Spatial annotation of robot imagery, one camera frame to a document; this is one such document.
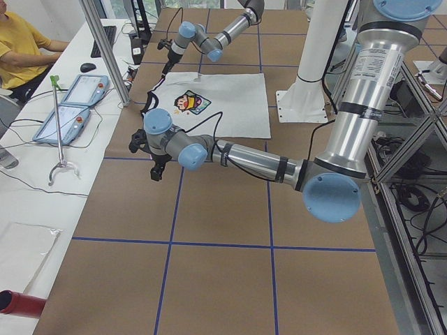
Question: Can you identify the metal reacher grabber tool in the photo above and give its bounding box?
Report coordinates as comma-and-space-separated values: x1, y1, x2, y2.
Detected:
48, 75, 80, 186

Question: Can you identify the blue teach pendant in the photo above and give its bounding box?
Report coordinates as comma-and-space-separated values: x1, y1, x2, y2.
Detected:
33, 105, 90, 146
61, 73, 110, 107

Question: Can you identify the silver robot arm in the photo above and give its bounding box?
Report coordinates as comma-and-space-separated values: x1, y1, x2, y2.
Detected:
161, 0, 265, 78
141, 1, 440, 223

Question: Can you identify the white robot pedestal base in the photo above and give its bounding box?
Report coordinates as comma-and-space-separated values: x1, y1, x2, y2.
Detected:
276, 0, 350, 123

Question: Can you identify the grey cartoon print t-shirt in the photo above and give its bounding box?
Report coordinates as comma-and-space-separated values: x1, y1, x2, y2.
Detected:
140, 71, 272, 161

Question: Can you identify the aluminium frame post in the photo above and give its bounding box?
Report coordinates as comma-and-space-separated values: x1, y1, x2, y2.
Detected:
80, 0, 131, 107

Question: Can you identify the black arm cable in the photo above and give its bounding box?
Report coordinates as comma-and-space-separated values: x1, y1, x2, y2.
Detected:
163, 6, 205, 57
183, 110, 336, 182

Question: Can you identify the black computer mouse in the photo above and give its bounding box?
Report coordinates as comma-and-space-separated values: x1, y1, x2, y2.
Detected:
80, 63, 96, 73

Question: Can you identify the person in yellow shirt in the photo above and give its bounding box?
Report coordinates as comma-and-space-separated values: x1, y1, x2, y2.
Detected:
1, 1, 68, 104

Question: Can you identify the far blue teach pendant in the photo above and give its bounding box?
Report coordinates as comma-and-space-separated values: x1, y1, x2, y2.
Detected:
61, 73, 110, 107

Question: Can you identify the clear plastic bag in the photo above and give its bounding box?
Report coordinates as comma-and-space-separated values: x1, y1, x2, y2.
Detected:
1, 223, 61, 292

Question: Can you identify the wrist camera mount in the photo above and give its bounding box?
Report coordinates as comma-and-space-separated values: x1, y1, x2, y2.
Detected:
129, 129, 151, 154
157, 38, 173, 50

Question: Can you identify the black keyboard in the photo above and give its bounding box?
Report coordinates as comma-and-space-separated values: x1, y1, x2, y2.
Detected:
90, 25, 118, 59

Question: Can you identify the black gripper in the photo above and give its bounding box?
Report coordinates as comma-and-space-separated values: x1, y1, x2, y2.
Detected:
161, 49, 182, 78
150, 148, 172, 181

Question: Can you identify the near blue teach pendant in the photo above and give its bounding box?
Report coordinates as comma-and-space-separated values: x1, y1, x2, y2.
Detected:
33, 105, 90, 146

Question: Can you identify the red cylinder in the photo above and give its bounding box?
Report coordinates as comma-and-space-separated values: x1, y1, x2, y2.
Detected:
1, 290, 47, 318

